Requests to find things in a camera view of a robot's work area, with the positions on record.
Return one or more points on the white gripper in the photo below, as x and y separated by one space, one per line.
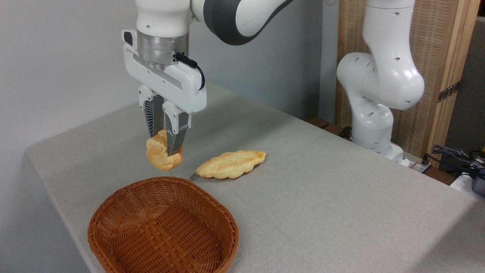
182 85

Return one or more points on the small round bread roll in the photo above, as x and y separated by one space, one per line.
157 153

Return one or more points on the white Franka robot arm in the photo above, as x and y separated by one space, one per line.
382 76

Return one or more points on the long braided bread loaf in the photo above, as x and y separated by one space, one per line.
231 165

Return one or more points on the brown woven wicker basket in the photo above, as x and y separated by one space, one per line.
163 227

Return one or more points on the black metal hinge strip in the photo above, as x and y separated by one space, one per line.
449 91

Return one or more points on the dark grey partition panel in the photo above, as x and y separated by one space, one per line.
468 94

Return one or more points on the grey device housing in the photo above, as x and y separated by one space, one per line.
479 184

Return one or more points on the rattan screen with wooden frame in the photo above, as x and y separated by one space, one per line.
435 38

